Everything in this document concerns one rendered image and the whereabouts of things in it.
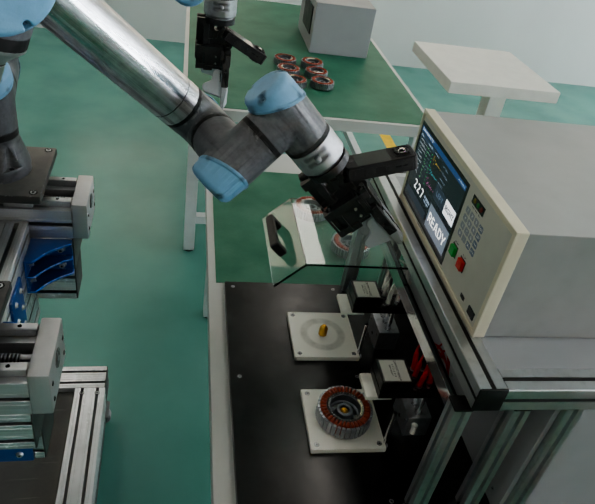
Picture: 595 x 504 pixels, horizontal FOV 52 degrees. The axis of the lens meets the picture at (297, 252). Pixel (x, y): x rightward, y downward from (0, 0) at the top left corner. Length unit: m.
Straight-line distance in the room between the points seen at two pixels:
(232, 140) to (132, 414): 1.52
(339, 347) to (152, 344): 1.20
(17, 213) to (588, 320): 1.15
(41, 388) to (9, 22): 0.59
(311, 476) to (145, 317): 1.53
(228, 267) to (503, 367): 0.87
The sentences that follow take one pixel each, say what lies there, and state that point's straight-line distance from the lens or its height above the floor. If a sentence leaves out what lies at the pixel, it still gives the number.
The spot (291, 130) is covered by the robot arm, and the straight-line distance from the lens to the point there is 0.86.
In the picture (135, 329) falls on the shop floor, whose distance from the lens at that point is 2.53.
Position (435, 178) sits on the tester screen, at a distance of 1.17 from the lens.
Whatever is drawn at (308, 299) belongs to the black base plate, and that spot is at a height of 0.77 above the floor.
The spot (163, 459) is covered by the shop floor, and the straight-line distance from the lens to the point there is 2.13.
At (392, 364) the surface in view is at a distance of 1.20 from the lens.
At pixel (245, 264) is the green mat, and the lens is 1.65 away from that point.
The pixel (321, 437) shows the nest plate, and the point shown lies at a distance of 1.23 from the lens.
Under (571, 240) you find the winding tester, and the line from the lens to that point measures 0.96.
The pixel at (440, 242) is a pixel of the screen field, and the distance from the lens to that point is 1.13.
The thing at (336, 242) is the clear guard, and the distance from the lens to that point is 1.23.
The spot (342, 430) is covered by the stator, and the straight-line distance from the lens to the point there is 1.21.
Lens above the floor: 1.74
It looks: 35 degrees down
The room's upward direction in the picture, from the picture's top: 10 degrees clockwise
